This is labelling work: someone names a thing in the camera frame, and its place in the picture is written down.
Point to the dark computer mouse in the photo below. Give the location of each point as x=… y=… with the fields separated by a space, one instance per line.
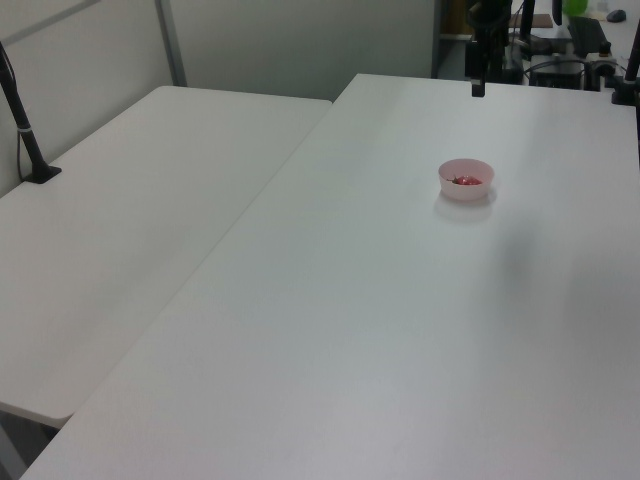
x=616 y=15

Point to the pink plastic bowl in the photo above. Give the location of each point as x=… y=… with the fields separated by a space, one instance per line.
x=465 y=191

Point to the black camera stand with clamp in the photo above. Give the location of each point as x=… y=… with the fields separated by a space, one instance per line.
x=629 y=75

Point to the green round object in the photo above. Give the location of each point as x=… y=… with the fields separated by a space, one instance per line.
x=576 y=6

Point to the black vertical monitor pole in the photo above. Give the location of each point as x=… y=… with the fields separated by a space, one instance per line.
x=527 y=20

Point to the red strawberry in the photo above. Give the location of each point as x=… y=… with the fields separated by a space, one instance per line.
x=466 y=180

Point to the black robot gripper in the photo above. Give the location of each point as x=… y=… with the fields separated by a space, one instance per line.
x=479 y=55

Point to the brown flat board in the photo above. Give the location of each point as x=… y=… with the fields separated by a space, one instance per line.
x=541 y=20

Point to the black camera stand pole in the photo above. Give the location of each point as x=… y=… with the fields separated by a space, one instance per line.
x=20 y=117

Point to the black electronics box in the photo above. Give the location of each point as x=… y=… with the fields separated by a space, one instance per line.
x=556 y=72

